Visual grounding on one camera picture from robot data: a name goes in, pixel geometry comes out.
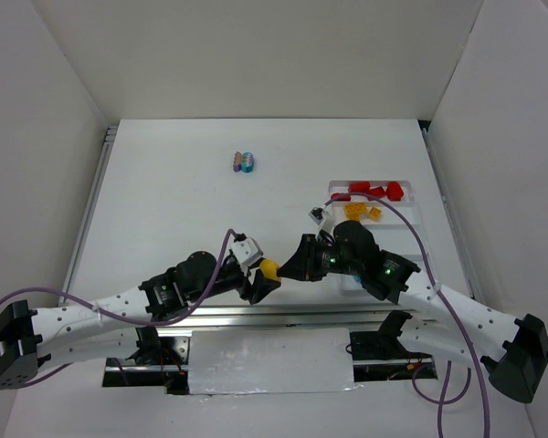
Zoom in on yellow round lego piece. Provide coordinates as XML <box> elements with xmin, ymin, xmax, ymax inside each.
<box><xmin>259</xmin><ymin>258</ymin><xmax>281</xmax><ymax>282</ymax></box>

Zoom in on yellow studded brick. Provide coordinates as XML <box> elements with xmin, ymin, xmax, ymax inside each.
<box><xmin>343</xmin><ymin>203</ymin><xmax>367</xmax><ymax>220</ymax></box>

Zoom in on small yellow lego brick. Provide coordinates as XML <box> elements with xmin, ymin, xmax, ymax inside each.
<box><xmin>367</xmin><ymin>207</ymin><xmax>382</xmax><ymax>222</ymax></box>

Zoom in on red curved lego brick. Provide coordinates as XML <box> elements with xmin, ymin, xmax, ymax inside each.
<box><xmin>368</xmin><ymin>186</ymin><xmax>386</xmax><ymax>198</ymax></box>

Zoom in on red studded lego brick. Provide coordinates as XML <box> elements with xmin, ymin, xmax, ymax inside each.
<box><xmin>349</xmin><ymin>181</ymin><xmax>371</xmax><ymax>193</ymax></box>

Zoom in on red flower lego piece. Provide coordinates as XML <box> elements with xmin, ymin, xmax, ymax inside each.
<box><xmin>385</xmin><ymin>182</ymin><xmax>405</xmax><ymax>202</ymax></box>

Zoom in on pastel flower lego stack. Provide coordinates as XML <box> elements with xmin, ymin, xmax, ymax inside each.
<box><xmin>232</xmin><ymin>151</ymin><xmax>255</xmax><ymax>173</ymax></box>

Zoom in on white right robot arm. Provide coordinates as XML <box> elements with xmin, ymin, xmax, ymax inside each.
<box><xmin>278</xmin><ymin>221</ymin><xmax>548</xmax><ymax>403</ymax></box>

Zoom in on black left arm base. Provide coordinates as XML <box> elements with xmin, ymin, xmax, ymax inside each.
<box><xmin>102</xmin><ymin>328</ymin><xmax>191</xmax><ymax>396</ymax></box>

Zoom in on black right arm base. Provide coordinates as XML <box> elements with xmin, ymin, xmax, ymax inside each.
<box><xmin>345</xmin><ymin>331</ymin><xmax>437</xmax><ymax>382</ymax></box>

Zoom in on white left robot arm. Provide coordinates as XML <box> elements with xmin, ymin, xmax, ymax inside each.
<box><xmin>0</xmin><ymin>252</ymin><xmax>281</xmax><ymax>391</ymax></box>

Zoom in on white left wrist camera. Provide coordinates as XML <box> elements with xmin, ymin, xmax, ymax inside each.
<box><xmin>230</xmin><ymin>237</ymin><xmax>263</xmax><ymax>268</ymax></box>

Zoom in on aluminium table frame rails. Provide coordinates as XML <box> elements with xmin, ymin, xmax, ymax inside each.
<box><xmin>49</xmin><ymin>125</ymin><xmax>490</xmax><ymax>332</ymax></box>

